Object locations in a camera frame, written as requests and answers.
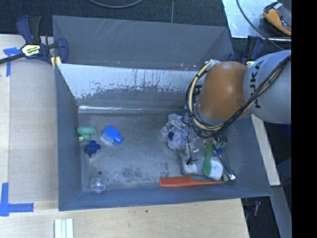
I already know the blue and white fluffy cloth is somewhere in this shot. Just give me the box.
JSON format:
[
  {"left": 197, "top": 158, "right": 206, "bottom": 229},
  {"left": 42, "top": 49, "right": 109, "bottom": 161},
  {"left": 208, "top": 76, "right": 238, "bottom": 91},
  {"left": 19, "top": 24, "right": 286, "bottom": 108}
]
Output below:
[{"left": 160, "top": 124, "right": 190, "bottom": 151}]

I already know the white rounded lump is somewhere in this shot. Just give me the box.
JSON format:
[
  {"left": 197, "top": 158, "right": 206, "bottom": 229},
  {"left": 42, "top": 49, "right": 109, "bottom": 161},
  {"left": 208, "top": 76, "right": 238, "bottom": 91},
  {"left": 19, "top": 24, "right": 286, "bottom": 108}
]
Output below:
[{"left": 209, "top": 157, "right": 224, "bottom": 181}]

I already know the pale grey small box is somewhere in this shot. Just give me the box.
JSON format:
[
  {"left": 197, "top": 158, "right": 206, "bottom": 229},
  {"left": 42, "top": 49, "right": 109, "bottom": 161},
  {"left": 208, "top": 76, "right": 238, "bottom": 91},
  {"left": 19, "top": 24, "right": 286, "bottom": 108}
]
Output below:
[{"left": 167, "top": 113, "right": 184, "bottom": 129}]

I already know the silver and blue tool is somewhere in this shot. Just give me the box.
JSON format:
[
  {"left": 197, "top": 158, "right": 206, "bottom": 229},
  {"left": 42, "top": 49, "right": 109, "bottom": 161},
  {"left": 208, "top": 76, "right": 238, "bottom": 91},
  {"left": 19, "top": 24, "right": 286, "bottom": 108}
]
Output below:
[{"left": 213, "top": 146, "right": 237, "bottom": 183}]

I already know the orange comb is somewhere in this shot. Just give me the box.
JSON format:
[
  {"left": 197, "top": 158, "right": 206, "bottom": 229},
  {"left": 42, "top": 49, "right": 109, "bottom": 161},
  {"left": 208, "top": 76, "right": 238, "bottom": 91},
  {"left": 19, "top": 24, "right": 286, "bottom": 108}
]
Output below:
[{"left": 159, "top": 176, "right": 226, "bottom": 188}]

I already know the grey metal bin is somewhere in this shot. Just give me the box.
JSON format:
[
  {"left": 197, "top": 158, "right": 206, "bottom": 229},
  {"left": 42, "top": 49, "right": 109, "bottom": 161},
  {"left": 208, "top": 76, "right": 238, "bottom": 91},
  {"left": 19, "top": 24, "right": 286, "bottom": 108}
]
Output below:
[{"left": 52, "top": 15, "right": 273, "bottom": 212}]

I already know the blue block with cylinder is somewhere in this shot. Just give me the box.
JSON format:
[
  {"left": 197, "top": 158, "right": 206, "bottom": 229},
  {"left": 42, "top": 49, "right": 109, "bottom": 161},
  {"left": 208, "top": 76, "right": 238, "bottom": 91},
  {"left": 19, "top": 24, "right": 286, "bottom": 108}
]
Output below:
[{"left": 100, "top": 124, "right": 124, "bottom": 146}]

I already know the dark blue cross-shaped piece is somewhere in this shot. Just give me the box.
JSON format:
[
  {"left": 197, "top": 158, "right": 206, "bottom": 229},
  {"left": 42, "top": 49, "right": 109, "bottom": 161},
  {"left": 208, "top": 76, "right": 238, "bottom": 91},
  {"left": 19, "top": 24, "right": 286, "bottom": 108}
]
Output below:
[{"left": 84, "top": 139, "right": 102, "bottom": 158}]

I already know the clear glass cup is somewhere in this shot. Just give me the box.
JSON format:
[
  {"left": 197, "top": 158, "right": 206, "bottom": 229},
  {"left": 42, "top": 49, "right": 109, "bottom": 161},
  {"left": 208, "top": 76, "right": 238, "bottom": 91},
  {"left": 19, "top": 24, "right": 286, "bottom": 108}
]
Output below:
[{"left": 90, "top": 176, "right": 107, "bottom": 193}]

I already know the green and yellow toy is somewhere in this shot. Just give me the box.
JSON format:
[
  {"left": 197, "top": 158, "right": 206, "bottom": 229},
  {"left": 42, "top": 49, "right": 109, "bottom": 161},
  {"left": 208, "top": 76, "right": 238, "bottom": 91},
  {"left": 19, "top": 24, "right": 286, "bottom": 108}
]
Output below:
[{"left": 76, "top": 125, "right": 98, "bottom": 142}]

